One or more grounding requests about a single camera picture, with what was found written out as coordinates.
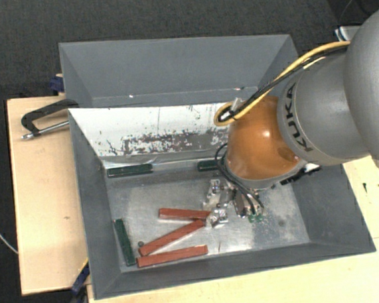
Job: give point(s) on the grey metal bin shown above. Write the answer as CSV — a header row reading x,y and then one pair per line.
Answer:
x,y
168,66

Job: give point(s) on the dark green flat block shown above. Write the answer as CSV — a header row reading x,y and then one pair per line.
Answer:
x,y
129,170
207,165
125,242

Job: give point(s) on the red-brown flat block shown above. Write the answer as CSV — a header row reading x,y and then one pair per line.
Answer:
x,y
171,256
182,213
171,238

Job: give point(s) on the black cylinder on white bracket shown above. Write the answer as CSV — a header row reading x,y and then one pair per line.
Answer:
x,y
292,179

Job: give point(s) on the pale wood flat board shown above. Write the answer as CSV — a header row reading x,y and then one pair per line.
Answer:
x,y
45,194

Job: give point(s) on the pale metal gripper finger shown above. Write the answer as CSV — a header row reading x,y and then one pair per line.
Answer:
x,y
219,217
210,201

